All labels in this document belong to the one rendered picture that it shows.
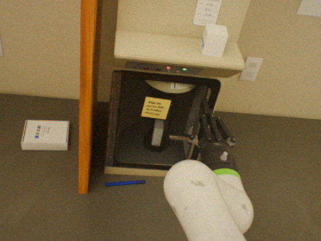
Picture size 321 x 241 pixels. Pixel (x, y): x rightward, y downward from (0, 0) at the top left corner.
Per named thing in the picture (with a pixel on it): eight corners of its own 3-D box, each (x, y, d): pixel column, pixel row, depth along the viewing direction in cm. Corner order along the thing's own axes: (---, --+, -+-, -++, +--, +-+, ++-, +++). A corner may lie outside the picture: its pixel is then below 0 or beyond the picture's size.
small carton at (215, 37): (200, 44, 95) (206, 22, 91) (219, 47, 95) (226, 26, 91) (201, 54, 91) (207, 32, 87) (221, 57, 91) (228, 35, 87)
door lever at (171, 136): (167, 129, 117) (168, 123, 115) (196, 131, 118) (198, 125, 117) (168, 141, 113) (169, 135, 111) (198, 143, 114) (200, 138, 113)
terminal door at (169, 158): (106, 164, 128) (115, 69, 102) (193, 170, 132) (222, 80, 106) (106, 167, 127) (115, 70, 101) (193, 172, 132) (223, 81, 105)
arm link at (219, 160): (197, 194, 91) (233, 195, 92) (208, 162, 83) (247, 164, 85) (194, 174, 96) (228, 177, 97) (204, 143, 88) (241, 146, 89)
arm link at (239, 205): (227, 252, 83) (269, 233, 78) (191, 232, 77) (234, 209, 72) (216, 200, 93) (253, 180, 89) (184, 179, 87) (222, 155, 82)
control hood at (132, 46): (112, 62, 100) (114, 28, 94) (227, 73, 105) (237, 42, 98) (110, 88, 92) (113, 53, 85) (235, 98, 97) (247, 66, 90)
